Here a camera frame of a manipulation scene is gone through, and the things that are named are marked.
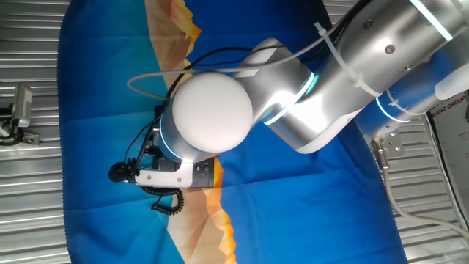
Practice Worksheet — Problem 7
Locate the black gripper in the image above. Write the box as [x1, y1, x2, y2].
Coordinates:
[142, 124, 164, 172]

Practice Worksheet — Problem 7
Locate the black telephone base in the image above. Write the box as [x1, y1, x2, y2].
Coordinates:
[152, 104, 215, 189]

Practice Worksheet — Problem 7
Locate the blue mountain print cloth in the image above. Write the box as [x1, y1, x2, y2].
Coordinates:
[57, 0, 409, 264]

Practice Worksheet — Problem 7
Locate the white printed sign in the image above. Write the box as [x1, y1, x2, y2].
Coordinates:
[427, 90, 469, 224]

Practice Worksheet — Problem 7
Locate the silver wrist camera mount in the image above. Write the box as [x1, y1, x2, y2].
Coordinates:
[133, 160, 194, 189]

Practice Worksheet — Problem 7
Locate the black cable plug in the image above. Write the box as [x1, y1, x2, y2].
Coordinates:
[108, 158, 141, 183]

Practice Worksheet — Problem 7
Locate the black coiled telephone cord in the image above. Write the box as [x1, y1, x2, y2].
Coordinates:
[139, 185, 185, 216]

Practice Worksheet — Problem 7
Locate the camera stand clamp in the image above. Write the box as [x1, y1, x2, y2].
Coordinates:
[0, 104, 41, 147]

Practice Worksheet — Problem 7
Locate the thick grey cable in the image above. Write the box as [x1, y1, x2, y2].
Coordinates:
[370, 138, 469, 241]

